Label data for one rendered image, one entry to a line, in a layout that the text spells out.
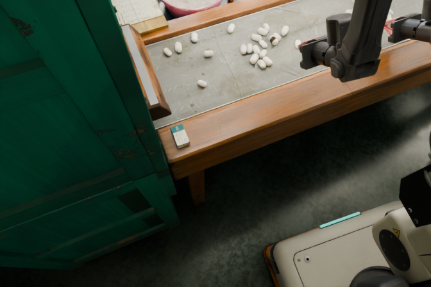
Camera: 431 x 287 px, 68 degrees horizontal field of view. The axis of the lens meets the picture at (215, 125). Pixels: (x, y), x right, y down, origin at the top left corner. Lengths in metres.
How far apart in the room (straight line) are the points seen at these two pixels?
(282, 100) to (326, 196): 0.86
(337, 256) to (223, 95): 0.78
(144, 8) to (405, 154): 1.51
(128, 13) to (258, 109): 0.54
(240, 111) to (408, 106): 1.37
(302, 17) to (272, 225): 0.95
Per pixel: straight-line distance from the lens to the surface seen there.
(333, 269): 1.39
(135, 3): 1.19
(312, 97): 1.00
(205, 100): 0.97
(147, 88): 0.87
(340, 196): 1.76
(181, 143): 0.87
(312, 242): 1.37
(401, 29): 1.15
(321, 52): 0.85
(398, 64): 1.19
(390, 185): 1.89
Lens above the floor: 1.59
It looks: 65 degrees down
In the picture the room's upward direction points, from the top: 3 degrees clockwise
